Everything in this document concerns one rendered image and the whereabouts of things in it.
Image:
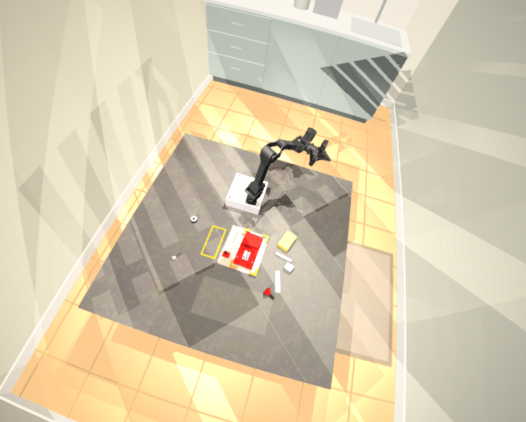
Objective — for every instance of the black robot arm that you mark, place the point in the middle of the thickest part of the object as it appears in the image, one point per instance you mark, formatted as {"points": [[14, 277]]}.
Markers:
{"points": [[268, 156]]}

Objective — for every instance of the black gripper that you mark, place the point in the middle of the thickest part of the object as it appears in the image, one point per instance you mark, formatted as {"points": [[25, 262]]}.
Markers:
{"points": [[322, 155]]}

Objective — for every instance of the yellow rectangular block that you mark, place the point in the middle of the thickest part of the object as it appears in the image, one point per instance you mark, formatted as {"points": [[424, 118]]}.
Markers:
{"points": [[287, 240]]}

